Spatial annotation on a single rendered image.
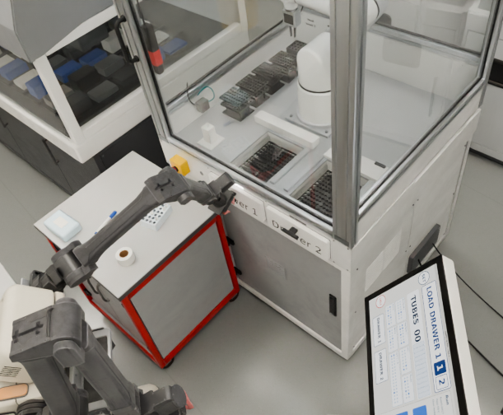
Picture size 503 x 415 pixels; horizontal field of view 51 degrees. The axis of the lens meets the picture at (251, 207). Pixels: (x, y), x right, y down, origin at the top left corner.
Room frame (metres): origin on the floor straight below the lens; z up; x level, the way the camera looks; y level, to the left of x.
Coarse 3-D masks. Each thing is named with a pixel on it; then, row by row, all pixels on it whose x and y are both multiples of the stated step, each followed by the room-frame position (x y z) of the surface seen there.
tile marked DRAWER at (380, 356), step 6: (384, 348) 0.64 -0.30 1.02; (378, 354) 0.64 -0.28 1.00; (384, 354) 0.63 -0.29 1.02; (378, 360) 0.62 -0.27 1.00; (384, 360) 0.61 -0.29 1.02; (378, 366) 0.61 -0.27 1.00; (384, 366) 0.59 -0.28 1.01; (378, 372) 0.59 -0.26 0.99; (384, 372) 0.58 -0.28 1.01; (378, 378) 0.58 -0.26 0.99; (384, 378) 0.56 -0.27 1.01; (378, 384) 0.56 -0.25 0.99
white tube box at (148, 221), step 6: (168, 204) 1.57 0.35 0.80; (156, 210) 1.55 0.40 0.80; (162, 210) 1.54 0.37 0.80; (168, 210) 1.54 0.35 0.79; (150, 216) 1.52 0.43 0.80; (156, 216) 1.51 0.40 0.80; (162, 216) 1.51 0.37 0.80; (168, 216) 1.53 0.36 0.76; (144, 222) 1.49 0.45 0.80; (150, 222) 1.48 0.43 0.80; (156, 222) 1.48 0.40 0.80; (162, 222) 1.50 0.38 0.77; (150, 228) 1.48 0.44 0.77; (156, 228) 1.46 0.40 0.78
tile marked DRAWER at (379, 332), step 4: (376, 316) 0.76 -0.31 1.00; (380, 316) 0.75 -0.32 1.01; (372, 320) 0.75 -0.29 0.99; (376, 320) 0.74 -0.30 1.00; (380, 320) 0.73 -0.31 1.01; (376, 324) 0.73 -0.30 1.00; (380, 324) 0.72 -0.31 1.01; (376, 328) 0.72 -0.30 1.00; (380, 328) 0.71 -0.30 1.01; (376, 332) 0.71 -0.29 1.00; (380, 332) 0.70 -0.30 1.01; (384, 332) 0.69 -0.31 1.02; (376, 336) 0.70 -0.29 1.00; (380, 336) 0.69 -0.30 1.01; (384, 336) 0.68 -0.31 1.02; (376, 340) 0.68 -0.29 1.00; (380, 340) 0.68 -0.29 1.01; (384, 340) 0.67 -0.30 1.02; (376, 344) 0.67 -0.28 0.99; (380, 344) 0.66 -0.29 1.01
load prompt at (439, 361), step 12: (432, 288) 0.72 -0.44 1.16; (432, 300) 0.69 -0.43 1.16; (432, 312) 0.65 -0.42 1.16; (432, 324) 0.62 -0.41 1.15; (432, 336) 0.59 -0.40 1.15; (444, 336) 0.58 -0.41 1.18; (432, 348) 0.56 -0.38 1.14; (444, 348) 0.55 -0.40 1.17; (432, 360) 0.54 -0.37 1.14; (444, 360) 0.52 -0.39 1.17; (432, 372) 0.51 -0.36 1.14; (444, 372) 0.49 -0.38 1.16; (444, 384) 0.46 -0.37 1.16
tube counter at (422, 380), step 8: (416, 336) 0.62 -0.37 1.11; (416, 344) 0.60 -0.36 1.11; (424, 344) 0.59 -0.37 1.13; (416, 352) 0.58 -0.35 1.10; (424, 352) 0.57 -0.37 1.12; (416, 360) 0.56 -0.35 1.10; (424, 360) 0.55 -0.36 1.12; (416, 368) 0.54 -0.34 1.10; (424, 368) 0.53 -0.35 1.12; (416, 376) 0.52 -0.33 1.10; (424, 376) 0.51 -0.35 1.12; (416, 384) 0.50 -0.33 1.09; (424, 384) 0.49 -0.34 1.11; (424, 392) 0.47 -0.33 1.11
